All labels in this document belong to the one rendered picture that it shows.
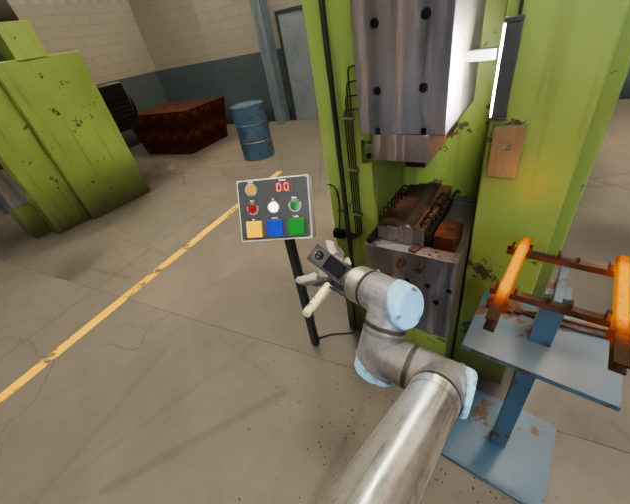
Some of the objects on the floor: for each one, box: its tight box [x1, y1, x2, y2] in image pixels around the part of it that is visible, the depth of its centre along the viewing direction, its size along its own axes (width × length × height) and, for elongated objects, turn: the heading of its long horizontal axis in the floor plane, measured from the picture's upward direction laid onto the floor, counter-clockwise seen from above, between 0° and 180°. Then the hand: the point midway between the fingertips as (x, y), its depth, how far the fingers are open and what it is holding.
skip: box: [133, 97, 228, 154], centre depth 702 cm, size 120×189×85 cm, turn 78°
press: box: [0, 0, 150, 238], centre depth 423 cm, size 220×123×290 cm, turn 168°
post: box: [284, 239, 320, 347], centre depth 177 cm, size 4×4×108 cm
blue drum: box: [229, 100, 275, 161], centre depth 545 cm, size 59×59×88 cm
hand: (309, 258), depth 90 cm, fingers open, 14 cm apart
